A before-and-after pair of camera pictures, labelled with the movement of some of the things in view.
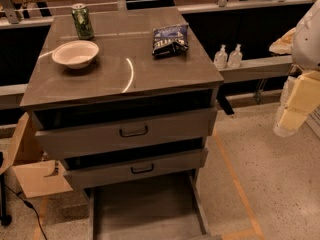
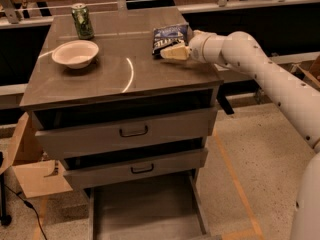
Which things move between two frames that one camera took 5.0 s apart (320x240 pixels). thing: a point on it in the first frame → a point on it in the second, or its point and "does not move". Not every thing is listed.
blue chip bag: (170, 40) does not move
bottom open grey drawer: (161, 208) does not move
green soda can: (82, 19) does not move
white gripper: (306, 45) → (199, 48)
